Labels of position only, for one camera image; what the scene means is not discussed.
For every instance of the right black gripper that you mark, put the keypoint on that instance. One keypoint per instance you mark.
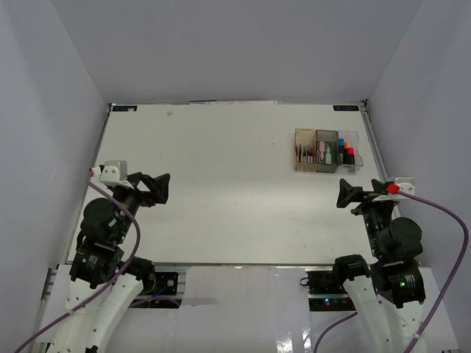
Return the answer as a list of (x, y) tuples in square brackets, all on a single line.
[(346, 193)]

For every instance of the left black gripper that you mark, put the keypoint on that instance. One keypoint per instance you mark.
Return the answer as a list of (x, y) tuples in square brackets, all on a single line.
[(159, 185)]

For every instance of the orange cap black highlighter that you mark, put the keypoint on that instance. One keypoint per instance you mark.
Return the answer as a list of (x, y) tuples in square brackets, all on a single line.
[(346, 147)]

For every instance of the green translucent correction tape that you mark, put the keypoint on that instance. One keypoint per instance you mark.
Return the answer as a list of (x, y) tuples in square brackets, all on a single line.
[(328, 157)]

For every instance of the blue cap black highlighter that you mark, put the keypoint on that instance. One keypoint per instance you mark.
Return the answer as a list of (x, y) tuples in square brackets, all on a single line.
[(342, 153)]

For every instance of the pink translucent correction tape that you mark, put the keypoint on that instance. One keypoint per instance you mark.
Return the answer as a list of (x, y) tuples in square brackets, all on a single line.
[(321, 152)]

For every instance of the black gel pen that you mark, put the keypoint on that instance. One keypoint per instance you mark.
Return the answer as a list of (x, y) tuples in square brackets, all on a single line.
[(296, 153)]

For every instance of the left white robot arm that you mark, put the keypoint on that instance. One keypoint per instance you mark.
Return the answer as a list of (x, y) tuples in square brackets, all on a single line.
[(103, 282)]

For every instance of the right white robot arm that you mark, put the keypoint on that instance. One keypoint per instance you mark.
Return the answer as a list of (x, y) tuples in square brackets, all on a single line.
[(388, 295)]

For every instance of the clear translucent container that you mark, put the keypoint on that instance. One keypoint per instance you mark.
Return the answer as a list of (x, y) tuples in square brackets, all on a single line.
[(352, 138)]

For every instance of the pink cap black highlighter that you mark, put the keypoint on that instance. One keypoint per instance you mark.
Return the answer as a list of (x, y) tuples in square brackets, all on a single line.
[(352, 156)]

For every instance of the grey translucent container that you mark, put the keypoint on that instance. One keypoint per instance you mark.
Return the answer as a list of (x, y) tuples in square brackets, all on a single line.
[(330, 137)]

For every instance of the brown translucent container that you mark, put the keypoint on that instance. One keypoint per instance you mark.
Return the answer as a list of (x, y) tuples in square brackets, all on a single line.
[(305, 137)]

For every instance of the left blue table label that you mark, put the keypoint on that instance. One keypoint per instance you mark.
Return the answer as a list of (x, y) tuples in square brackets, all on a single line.
[(124, 108)]

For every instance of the blue table label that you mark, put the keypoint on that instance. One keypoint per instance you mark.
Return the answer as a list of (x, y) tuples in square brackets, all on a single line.
[(124, 108), (346, 108)]

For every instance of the right blue table label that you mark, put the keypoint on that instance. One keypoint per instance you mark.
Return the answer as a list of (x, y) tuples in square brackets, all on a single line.
[(346, 108)]

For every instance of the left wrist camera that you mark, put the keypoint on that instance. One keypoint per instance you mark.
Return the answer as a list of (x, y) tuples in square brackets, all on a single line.
[(111, 173)]

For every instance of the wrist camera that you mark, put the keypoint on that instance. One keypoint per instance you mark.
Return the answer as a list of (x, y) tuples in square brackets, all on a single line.
[(401, 185), (111, 173)]

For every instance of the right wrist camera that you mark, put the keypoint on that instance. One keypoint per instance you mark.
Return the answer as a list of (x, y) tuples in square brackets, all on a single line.
[(401, 185)]

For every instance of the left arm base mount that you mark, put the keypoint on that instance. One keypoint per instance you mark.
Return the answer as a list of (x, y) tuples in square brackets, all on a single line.
[(162, 286)]

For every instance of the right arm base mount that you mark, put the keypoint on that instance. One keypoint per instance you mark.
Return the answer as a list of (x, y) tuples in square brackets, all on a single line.
[(325, 294)]

